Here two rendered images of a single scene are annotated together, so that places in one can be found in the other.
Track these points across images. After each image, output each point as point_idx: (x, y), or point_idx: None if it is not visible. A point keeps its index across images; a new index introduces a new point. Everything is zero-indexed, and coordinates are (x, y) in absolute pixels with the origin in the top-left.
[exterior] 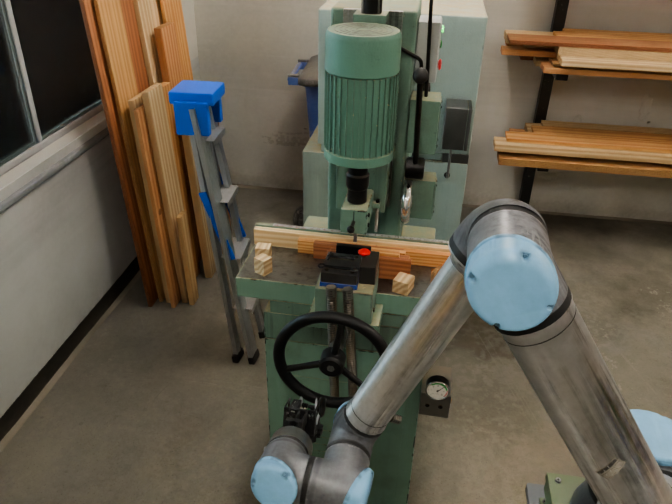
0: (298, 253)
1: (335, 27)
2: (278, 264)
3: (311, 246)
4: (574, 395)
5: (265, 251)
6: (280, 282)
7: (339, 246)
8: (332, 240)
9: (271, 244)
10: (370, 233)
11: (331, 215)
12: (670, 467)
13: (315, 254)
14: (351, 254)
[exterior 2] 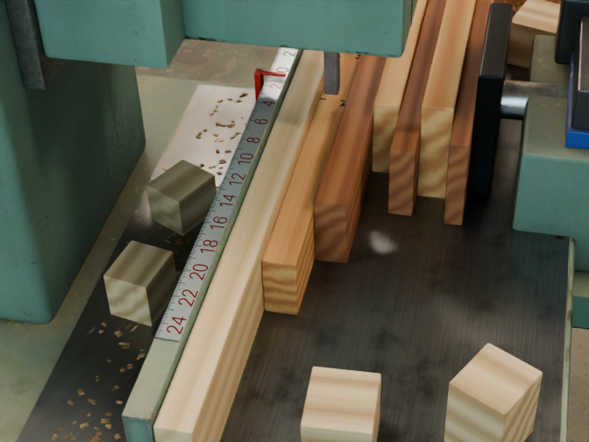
0: (304, 313)
1: None
2: (411, 381)
3: (310, 239)
4: None
5: (379, 395)
6: (568, 368)
7: (504, 71)
8: (298, 160)
9: (316, 369)
10: (283, 47)
11: (24, 178)
12: None
13: (348, 242)
14: (583, 36)
